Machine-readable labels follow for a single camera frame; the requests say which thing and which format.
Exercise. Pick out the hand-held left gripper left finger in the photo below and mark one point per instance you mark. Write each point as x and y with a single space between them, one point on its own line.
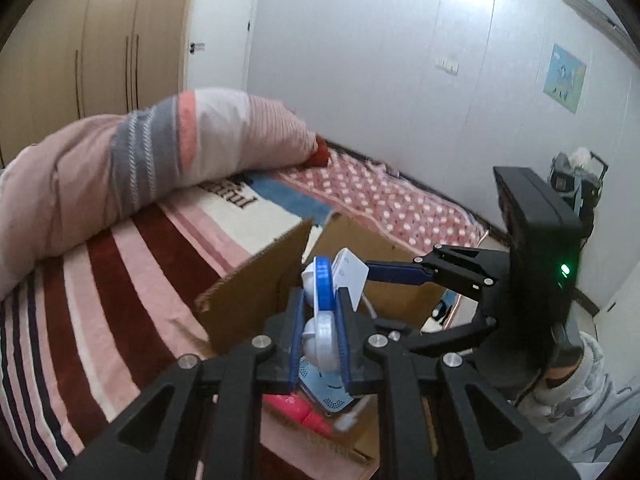
296 345

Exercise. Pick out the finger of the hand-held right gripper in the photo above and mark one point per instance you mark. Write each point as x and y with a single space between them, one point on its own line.
400 272
450 337

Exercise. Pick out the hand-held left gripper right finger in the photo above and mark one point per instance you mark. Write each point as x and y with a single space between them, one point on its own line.
343 345

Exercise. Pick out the blue square device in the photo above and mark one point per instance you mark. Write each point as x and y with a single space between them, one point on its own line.
325 395

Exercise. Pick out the pink bottle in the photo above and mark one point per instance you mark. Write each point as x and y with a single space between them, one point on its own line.
295 407

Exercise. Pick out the cardboard box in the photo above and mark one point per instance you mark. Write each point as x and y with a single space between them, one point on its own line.
250 300

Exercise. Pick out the white blue contact lens case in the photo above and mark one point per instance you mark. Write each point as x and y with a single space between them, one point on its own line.
320 280

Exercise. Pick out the red plush item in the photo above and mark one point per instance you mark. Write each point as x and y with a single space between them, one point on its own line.
319 152

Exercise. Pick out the striped printed blanket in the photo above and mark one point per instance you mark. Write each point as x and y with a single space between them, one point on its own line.
125 285

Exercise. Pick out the white air conditioner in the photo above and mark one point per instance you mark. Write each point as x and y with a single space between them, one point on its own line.
595 15

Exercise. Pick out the striped pink grey duvet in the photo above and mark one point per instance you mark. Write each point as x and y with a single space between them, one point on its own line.
100 170

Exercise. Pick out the white door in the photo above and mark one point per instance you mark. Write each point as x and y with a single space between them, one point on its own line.
220 25

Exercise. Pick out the beige wooden wardrobe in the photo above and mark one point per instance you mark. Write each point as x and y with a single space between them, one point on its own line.
100 50

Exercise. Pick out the blue wall poster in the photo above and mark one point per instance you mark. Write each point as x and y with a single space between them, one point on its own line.
565 77

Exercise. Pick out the white wall switch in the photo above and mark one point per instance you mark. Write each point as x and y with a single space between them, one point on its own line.
446 65

